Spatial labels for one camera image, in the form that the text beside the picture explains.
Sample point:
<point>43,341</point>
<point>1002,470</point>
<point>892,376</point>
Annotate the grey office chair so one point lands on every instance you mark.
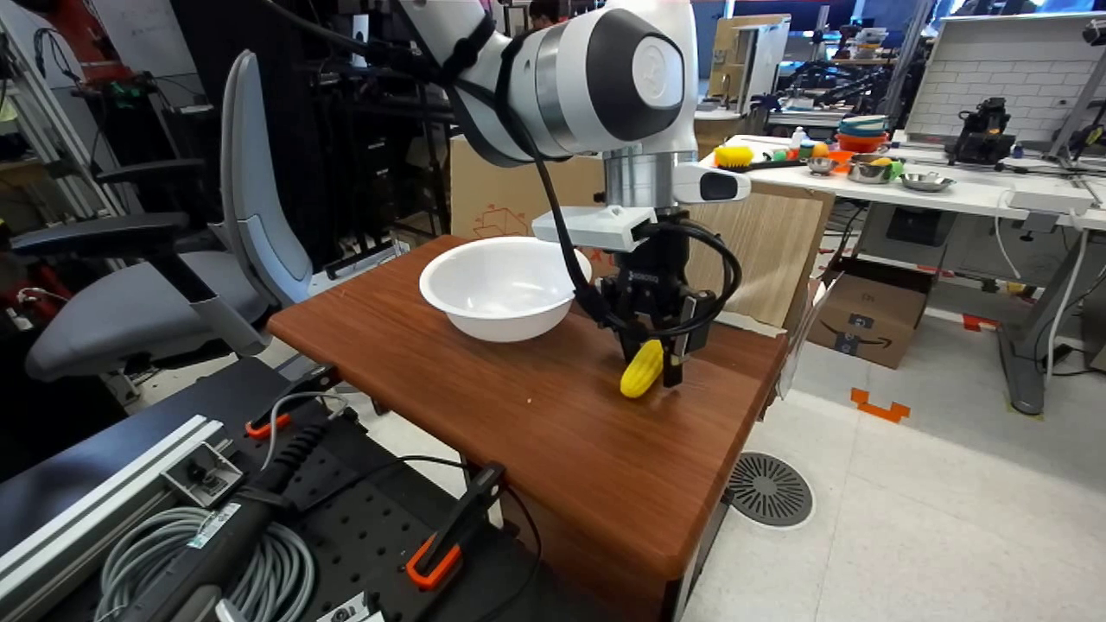
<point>247,218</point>

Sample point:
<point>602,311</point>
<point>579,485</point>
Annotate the yellow round toy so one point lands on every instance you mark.
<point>733,156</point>

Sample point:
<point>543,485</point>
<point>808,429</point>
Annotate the yellow banana toy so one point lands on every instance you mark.
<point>642,368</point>

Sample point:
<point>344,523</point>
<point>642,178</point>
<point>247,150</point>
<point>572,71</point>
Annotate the small silver bowl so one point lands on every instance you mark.
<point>926,180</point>

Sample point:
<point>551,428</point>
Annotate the white plastic bowl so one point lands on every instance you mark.
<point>504,288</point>

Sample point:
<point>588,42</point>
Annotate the orange floor tape marker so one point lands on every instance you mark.
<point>884,406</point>

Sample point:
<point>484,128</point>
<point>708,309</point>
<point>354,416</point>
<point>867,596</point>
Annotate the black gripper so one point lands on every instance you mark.
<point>657,279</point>

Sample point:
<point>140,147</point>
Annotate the long silver aluminium rail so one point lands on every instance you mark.
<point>90,506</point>

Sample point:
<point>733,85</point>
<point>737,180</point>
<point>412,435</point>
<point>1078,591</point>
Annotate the wooden table with grey legs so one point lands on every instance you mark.
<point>553,428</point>

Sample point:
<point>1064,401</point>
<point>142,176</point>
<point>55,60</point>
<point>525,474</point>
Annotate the silver aluminium frame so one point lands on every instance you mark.
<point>40,110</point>

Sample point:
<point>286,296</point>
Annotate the brown shipping box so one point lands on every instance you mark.
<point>868,317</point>

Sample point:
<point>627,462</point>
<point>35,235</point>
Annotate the round metal floor drain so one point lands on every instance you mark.
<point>769,490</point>

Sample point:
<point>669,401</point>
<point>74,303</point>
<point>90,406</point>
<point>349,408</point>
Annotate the short silver aluminium extrusion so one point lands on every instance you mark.
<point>207,474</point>

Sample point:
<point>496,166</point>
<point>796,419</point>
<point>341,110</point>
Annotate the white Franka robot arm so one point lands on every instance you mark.
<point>574,81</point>

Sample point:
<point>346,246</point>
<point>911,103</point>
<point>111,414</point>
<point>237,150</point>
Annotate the colourful stacked toys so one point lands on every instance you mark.
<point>861,133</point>

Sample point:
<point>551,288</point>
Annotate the black machine on white table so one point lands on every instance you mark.
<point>983,128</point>

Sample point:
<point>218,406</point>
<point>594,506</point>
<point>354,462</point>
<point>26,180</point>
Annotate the white pegboard panel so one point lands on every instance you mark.
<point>1004,71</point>

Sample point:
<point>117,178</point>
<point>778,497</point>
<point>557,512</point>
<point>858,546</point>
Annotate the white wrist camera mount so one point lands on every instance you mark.
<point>594,225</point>

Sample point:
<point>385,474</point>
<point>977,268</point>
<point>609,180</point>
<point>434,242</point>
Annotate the brown cardboard sheet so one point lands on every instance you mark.
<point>772,246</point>

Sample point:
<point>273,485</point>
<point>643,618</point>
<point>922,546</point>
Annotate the grey desk leg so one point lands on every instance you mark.
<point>1040,332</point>

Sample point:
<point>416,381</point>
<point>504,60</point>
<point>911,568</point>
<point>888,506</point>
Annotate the white work table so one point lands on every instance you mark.
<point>970,194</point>

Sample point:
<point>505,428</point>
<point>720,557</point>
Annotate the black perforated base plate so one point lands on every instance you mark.
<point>382,506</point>

